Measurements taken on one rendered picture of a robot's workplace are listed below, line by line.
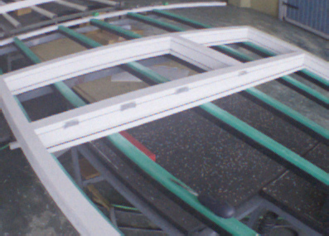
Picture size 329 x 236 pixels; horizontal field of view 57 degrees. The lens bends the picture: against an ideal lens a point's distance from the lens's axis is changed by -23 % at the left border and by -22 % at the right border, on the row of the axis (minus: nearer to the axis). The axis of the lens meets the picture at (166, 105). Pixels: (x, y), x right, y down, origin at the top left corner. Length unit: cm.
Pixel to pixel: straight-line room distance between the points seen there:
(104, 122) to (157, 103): 18
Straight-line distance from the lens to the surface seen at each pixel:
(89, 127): 99
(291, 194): 132
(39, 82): 133
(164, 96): 111
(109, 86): 183
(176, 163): 138
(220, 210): 74
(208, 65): 147
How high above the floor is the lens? 139
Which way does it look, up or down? 27 degrees down
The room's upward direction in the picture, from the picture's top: 4 degrees clockwise
